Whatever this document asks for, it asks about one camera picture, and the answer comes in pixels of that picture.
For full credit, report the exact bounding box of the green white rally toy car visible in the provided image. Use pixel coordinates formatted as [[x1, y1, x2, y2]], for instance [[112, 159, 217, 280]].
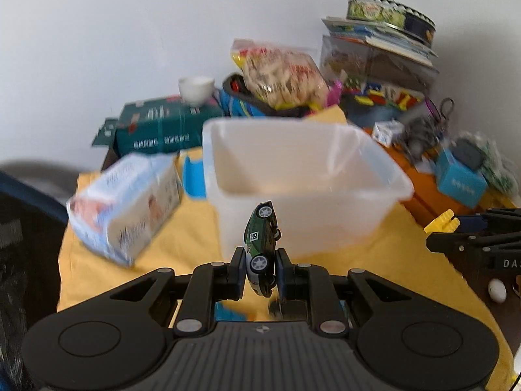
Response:
[[243, 200, 282, 297]]

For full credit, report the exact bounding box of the white plastic storage bin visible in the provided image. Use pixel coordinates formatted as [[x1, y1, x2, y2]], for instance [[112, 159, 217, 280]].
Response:
[[202, 117, 414, 258]]

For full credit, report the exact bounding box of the small white patterned cube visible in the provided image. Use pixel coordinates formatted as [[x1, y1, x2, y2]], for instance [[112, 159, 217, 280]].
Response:
[[372, 120, 404, 147]]

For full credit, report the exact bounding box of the white ceramic cup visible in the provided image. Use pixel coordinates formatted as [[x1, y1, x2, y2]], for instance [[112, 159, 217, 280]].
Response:
[[178, 76, 215, 106]]

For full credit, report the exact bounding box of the black power adapter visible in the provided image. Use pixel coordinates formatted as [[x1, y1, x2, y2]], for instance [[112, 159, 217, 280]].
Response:
[[451, 138, 485, 171]]

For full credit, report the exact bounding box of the round decorated tin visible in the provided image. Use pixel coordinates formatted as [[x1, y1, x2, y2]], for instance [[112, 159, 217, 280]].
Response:
[[346, 0, 436, 47]]

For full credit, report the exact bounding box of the orange cardboard box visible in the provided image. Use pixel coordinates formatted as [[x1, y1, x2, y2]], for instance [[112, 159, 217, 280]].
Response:
[[383, 147, 493, 227]]

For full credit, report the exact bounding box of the blue card box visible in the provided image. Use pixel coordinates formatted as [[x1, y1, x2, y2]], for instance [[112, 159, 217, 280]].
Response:
[[434, 148, 487, 209]]

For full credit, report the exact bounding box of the blue orange toy train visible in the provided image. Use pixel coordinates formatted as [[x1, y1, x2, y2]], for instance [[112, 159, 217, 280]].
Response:
[[214, 302, 247, 322]]

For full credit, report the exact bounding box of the black white toy car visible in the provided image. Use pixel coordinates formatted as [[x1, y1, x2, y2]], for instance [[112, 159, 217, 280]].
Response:
[[268, 298, 307, 321]]

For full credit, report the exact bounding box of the snack bag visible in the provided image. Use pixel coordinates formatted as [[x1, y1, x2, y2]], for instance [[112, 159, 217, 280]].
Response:
[[231, 39, 330, 111]]

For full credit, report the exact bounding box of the blue plastic toy piece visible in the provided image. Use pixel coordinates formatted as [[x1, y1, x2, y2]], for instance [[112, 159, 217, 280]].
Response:
[[182, 156, 207, 199]]

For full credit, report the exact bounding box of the dark green book box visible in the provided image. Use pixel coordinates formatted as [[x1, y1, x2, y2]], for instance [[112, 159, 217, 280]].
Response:
[[92, 95, 223, 157]]

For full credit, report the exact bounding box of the baby wipes pack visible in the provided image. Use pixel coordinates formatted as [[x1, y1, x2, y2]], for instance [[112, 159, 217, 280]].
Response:
[[66, 153, 181, 267]]

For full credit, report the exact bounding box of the yellow studded building block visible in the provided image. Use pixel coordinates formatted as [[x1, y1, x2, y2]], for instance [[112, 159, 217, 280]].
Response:
[[424, 209, 460, 235]]

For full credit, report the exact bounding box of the stack of books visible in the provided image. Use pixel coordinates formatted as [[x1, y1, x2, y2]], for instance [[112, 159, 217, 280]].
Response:
[[320, 17, 439, 93]]

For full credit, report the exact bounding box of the black cable bundle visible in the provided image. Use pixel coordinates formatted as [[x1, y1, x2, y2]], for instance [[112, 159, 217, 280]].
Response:
[[400, 97, 457, 164]]

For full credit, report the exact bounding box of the colourful blocks tray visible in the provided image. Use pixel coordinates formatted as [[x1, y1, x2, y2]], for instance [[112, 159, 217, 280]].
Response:
[[344, 77, 425, 112]]

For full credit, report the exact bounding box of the green white plastic bag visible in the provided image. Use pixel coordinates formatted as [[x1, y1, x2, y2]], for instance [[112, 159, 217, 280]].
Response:
[[458, 131, 519, 197]]

